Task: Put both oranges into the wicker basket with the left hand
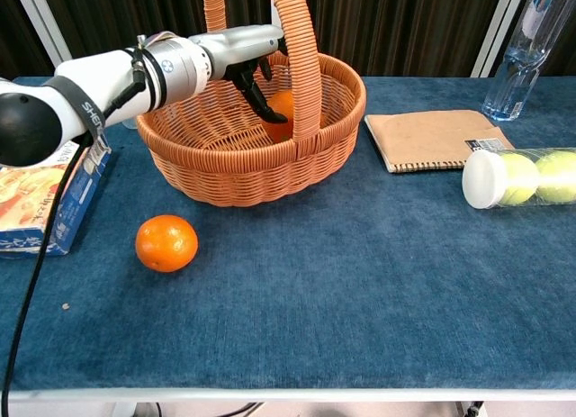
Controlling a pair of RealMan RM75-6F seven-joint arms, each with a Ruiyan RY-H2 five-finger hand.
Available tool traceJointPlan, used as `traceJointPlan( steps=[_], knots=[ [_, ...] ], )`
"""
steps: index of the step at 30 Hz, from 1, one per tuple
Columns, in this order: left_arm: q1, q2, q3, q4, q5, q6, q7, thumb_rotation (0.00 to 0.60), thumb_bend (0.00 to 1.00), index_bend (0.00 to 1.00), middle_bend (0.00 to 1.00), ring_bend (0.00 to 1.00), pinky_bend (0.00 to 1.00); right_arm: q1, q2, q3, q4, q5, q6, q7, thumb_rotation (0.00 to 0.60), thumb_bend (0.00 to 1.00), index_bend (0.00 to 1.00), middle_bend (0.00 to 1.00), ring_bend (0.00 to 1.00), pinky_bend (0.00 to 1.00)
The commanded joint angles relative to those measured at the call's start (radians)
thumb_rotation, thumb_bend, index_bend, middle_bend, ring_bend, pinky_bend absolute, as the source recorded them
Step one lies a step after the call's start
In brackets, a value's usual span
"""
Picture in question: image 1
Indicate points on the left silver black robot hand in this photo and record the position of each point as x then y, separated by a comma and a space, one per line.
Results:
243, 48

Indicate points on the large pear-shaped orange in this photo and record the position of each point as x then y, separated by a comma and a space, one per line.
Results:
281, 106

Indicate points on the small round orange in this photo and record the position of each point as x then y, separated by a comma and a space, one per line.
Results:
166, 243

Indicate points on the printed snack box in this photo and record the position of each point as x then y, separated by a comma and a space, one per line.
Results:
27, 196

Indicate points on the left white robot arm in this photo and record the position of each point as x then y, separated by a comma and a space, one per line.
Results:
112, 79

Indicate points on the clear plastic food container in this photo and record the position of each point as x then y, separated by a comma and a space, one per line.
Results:
129, 123

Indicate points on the dark pleated curtain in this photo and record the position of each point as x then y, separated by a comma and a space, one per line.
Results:
382, 25

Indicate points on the brown spiral notebook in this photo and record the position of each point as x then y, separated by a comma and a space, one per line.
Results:
427, 135

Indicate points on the clear tennis ball tube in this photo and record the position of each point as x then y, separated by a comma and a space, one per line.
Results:
483, 178

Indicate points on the clear plastic water bottle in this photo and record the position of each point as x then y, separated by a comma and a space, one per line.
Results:
517, 75

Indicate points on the yellow tennis ball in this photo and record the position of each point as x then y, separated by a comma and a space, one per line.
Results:
558, 176
519, 178

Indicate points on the white frame post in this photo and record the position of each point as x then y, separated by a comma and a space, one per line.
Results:
42, 29
499, 29

